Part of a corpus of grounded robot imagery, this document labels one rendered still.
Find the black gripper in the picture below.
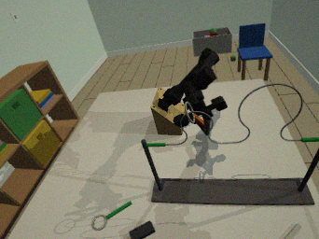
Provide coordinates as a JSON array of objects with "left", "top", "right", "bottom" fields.
[{"left": 173, "top": 96, "right": 228, "bottom": 135}]

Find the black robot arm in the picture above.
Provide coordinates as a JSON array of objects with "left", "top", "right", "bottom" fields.
[{"left": 158, "top": 48, "right": 219, "bottom": 112}]

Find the grey loop with green handle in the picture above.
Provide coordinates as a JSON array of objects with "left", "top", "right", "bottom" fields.
[{"left": 92, "top": 202, "right": 132, "bottom": 231}]

